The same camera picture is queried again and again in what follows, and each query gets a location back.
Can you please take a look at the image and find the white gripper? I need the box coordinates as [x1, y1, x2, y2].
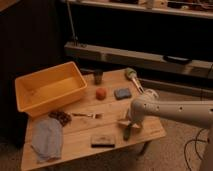
[117, 114, 143, 129]

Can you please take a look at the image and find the green pepper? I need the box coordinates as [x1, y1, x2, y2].
[123, 127, 131, 141]

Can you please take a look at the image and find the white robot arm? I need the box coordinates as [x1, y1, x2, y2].
[123, 89, 213, 171]

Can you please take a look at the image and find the dark metal cup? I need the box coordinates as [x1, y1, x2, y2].
[93, 70, 103, 85]

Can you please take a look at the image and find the blue sponge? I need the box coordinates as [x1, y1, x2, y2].
[114, 88, 132, 100]

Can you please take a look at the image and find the metal fork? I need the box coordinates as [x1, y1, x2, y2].
[72, 113, 102, 119]

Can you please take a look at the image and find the dark rectangular eraser block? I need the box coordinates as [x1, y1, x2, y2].
[91, 135, 115, 148]

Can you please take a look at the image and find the wooden table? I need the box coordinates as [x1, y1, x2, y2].
[20, 69, 167, 171]

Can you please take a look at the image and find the red-orange block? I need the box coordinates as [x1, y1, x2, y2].
[96, 88, 107, 100]

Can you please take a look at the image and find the green-headed dish brush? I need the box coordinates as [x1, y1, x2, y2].
[125, 68, 144, 93]

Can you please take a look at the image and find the brown grape bunch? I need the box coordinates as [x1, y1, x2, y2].
[49, 111, 72, 126]

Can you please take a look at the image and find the grey lower shelf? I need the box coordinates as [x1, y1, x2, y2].
[64, 42, 213, 80]

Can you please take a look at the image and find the blue-grey cloth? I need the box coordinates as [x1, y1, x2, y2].
[31, 118, 63, 163]

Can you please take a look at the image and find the yellow plastic bin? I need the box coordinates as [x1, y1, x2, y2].
[15, 62, 87, 118]

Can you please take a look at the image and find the upper shelf with items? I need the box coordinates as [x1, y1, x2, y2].
[61, 0, 213, 19]

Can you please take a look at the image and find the black floor cable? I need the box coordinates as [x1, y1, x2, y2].
[183, 128, 211, 171]

